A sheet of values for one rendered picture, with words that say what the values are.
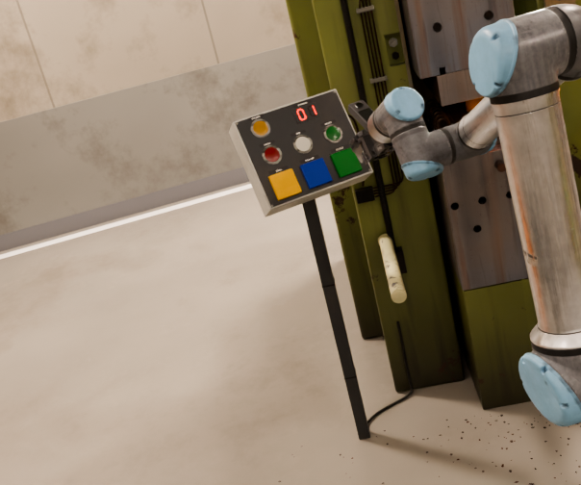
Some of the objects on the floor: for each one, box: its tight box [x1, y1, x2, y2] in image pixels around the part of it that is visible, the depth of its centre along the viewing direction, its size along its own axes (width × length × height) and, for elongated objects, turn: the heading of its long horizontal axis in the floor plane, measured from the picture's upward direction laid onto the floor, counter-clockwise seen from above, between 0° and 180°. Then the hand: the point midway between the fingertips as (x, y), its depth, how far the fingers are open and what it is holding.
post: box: [302, 199, 370, 440], centre depth 256 cm, size 4×4×108 cm
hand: (356, 147), depth 220 cm, fingers closed
